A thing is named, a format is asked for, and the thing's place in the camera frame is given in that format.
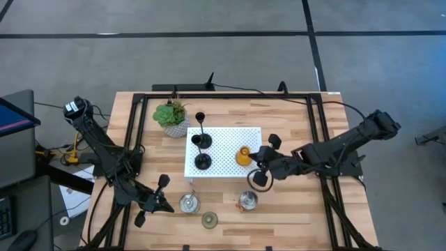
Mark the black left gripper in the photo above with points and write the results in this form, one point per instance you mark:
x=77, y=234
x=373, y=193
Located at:
x=151, y=204

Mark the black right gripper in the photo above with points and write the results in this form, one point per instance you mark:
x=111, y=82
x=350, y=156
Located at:
x=269, y=157

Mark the amber glass candle holder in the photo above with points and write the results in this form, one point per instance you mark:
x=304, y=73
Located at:
x=243, y=158

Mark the tin candle with green label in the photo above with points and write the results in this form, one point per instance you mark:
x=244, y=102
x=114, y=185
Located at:
x=190, y=204

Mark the tin candle with orange tag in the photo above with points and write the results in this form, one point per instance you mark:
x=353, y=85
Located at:
x=248, y=201

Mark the clear ribbed glass candle holder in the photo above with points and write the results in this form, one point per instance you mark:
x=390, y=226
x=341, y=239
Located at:
x=209, y=220

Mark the black candlestick holder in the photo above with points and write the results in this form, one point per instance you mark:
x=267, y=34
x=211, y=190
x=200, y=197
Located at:
x=205, y=141
x=203, y=162

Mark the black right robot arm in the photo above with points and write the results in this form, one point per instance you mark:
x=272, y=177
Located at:
x=331, y=153

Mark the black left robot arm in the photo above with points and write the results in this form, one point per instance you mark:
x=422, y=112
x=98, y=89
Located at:
x=101, y=146

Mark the white perforated metal shelf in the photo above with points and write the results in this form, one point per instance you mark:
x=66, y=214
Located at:
x=226, y=169

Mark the white paper sheet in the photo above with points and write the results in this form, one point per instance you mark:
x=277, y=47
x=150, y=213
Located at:
x=75, y=201

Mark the succulent in patterned pot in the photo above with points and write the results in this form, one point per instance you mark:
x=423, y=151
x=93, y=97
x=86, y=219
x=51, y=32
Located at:
x=169, y=115

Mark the black table support beam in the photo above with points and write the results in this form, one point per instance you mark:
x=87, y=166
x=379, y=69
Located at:
x=69, y=179

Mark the white tape roll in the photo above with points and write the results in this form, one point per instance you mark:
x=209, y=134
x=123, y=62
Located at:
x=63, y=217

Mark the yellow clamp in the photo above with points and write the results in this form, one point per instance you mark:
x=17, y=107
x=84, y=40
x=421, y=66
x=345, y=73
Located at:
x=74, y=157

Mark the black box with antenna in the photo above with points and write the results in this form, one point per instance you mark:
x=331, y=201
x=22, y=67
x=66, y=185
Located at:
x=181, y=87

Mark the dark grey desk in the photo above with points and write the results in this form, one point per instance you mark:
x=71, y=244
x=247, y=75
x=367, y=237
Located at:
x=35, y=209

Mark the black computer mouse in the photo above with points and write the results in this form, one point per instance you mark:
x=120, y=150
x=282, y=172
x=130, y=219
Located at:
x=22, y=241

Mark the black keyboard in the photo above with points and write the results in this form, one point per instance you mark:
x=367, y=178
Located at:
x=6, y=219

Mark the black floor stand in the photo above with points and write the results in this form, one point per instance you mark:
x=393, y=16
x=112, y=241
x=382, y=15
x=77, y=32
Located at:
x=428, y=138

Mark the monitor with blue screen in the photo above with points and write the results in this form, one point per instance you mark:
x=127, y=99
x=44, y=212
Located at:
x=14, y=118

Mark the black aluminium table frame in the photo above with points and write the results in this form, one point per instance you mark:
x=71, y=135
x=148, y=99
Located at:
x=226, y=95

